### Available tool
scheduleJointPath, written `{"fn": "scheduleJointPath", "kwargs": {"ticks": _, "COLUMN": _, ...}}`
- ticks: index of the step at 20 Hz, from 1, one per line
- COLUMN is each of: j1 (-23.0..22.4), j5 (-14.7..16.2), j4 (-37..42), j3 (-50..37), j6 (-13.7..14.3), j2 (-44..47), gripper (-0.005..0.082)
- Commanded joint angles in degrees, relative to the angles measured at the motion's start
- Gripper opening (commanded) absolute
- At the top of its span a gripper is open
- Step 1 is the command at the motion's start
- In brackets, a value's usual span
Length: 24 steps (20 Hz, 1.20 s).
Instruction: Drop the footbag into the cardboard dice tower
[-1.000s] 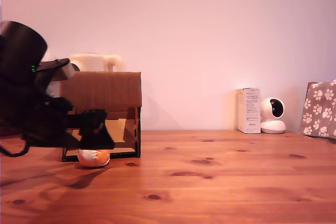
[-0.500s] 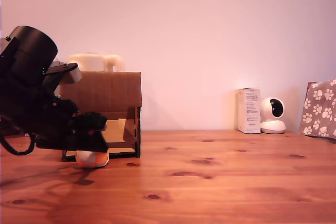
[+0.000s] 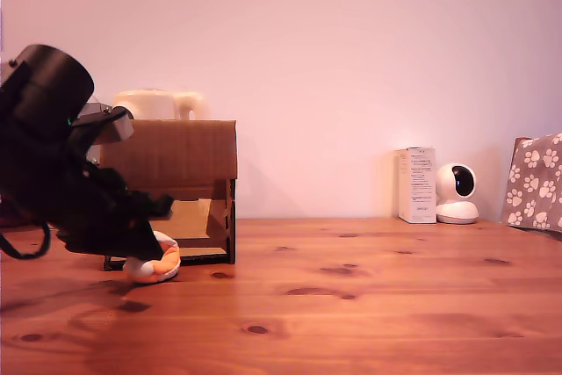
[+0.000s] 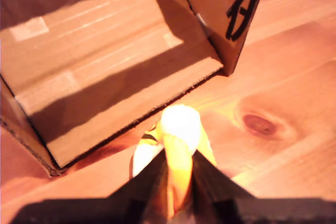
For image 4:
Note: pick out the yellow and white footbag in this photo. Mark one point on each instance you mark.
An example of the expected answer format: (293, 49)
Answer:
(181, 127)

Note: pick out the cardboard dice tower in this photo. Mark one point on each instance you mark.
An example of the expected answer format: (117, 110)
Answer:
(105, 51)

